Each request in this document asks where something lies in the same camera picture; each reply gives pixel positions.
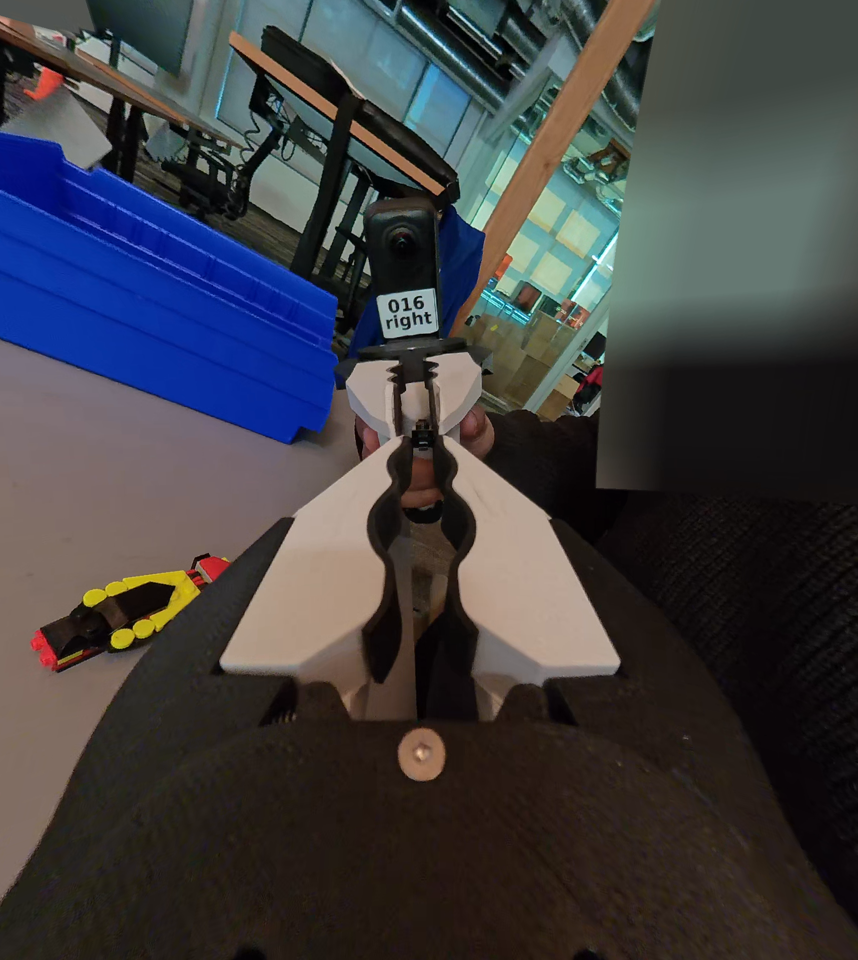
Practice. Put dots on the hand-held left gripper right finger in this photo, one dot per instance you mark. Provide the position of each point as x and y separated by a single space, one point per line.
534 592

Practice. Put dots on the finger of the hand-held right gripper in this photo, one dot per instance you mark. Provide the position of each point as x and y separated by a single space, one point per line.
369 390
459 390

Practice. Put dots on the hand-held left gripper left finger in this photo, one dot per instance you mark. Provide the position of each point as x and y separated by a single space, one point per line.
301 592

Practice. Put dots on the black lego part red stud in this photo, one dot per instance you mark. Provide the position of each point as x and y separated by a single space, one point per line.
421 439

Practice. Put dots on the person's right forearm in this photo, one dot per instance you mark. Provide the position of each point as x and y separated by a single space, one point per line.
541 465

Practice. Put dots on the yellow red lego car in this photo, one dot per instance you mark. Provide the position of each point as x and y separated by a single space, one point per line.
128 607

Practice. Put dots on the person's right hand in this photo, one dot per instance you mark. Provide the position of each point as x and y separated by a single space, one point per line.
477 433

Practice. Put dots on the wooden beam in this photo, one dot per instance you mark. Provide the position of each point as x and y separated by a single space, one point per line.
549 150

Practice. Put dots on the black office chair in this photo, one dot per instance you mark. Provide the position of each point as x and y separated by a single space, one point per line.
207 172

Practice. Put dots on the person's black sweater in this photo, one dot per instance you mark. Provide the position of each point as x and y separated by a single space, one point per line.
774 675

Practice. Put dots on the black monitor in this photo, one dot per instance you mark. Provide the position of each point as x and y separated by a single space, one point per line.
143 34

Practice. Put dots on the wooden top table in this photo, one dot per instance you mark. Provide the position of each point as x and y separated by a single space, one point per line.
98 75

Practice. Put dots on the white folded sheet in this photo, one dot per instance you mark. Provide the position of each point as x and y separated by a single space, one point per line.
61 135

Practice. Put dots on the orange plastic object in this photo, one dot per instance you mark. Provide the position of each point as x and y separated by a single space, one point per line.
44 82

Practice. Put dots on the black frame table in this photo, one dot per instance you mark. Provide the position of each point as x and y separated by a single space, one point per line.
346 112

